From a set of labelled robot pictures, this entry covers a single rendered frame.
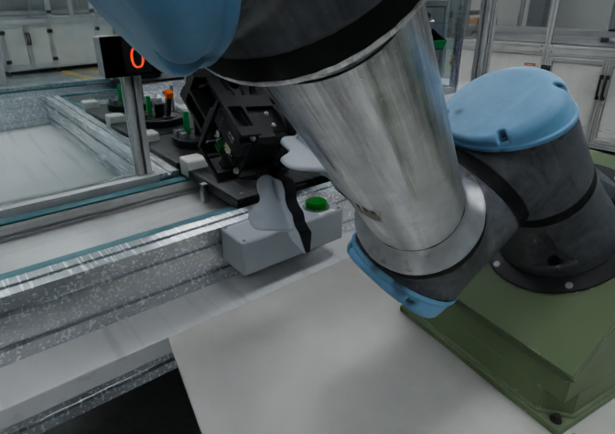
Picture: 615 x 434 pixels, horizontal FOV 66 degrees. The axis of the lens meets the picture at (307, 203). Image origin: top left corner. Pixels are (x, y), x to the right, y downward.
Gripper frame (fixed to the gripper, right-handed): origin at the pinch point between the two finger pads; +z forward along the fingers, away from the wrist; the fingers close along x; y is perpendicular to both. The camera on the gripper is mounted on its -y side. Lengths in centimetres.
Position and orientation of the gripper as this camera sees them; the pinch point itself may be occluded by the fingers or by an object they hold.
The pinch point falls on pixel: (329, 218)
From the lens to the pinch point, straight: 46.8
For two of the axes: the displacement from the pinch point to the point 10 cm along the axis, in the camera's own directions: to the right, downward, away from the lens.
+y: -7.6, 1.7, -6.3
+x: 4.3, -6.0, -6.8
